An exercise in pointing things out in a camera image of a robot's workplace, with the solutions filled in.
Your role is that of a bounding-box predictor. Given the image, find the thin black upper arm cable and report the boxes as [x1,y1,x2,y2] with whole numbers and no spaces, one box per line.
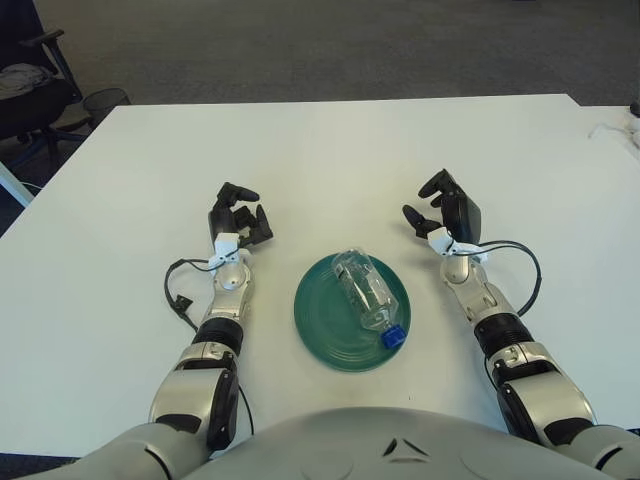
[234,384,256,436]

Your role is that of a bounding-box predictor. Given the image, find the green round plate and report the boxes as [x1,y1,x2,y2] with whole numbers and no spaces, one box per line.
[293,252,413,374]

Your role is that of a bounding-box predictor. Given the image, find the black wire mesh bin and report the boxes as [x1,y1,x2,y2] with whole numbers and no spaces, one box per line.
[82,87,132,119]

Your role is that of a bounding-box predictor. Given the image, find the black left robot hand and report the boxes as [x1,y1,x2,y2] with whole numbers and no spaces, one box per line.
[207,182,275,249]

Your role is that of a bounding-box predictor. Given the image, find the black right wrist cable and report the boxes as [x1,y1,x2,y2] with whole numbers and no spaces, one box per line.
[474,240,543,319]

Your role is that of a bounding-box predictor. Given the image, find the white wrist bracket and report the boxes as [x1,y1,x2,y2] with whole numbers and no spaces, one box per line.
[208,232,254,269]
[427,227,489,264]

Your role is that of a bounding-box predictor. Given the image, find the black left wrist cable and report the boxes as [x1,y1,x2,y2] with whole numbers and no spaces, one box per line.
[164,257,216,334]

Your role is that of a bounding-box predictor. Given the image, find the clear bottle with blue cap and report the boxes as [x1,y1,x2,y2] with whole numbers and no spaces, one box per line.
[332,247,407,350]

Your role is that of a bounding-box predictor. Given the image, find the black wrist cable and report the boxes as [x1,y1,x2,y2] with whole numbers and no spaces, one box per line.
[474,240,543,319]
[164,257,216,334]

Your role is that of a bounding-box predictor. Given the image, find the grey cloth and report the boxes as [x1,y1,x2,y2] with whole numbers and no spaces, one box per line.
[0,63,54,99]

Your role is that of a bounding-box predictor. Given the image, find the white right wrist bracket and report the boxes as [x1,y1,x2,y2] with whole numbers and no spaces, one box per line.
[427,227,489,264]

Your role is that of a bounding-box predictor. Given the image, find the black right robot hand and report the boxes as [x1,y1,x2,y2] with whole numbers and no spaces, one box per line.
[402,169,484,244]

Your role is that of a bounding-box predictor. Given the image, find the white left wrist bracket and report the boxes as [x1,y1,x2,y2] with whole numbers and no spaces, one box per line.
[208,232,254,269]

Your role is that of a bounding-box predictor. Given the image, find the grey robot torso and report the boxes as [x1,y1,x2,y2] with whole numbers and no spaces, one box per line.
[54,405,640,480]

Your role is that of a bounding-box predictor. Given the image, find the black office chair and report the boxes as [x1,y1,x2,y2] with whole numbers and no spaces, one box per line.
[0,0,94,166]

